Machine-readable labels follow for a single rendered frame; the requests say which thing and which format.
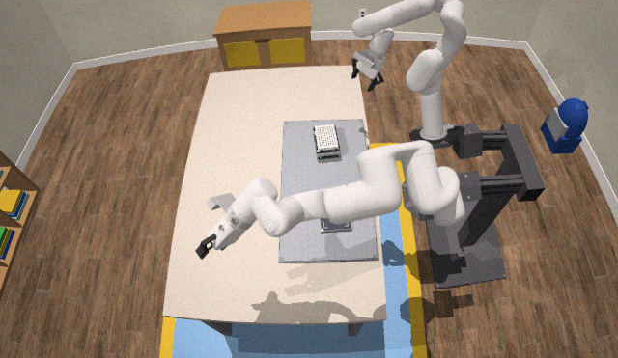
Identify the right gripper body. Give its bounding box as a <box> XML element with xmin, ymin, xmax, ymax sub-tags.
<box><xmin>356</xmin><ymin>59</ymin><xmax>384</xmax><ymax>79</ymax></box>

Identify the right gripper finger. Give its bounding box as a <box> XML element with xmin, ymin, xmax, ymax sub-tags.
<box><xmin>351</xmin><ymin>58</ymin><xmax>359</xmax><ymax>79</ymax></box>
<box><xmin>367</xmin><ymin>72</ymin><xmax>384</xmax><ymax>92</ymax></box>

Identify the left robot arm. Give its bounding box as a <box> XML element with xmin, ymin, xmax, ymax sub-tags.
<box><xmin>206</xmin><ymin>140</ymin><xmax>465</xmax><ymax>237</ymax></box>

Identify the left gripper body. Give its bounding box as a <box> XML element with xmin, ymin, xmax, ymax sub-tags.
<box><xmin>207</xmin><ymin>214</ymin><xmax>248</xmax><ymax>250</ymax></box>

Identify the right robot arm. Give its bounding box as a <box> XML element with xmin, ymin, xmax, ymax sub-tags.
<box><xmin>352</xmin><ymin>0</ymin><xmax>467</xmax><ymax>140</ymax></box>

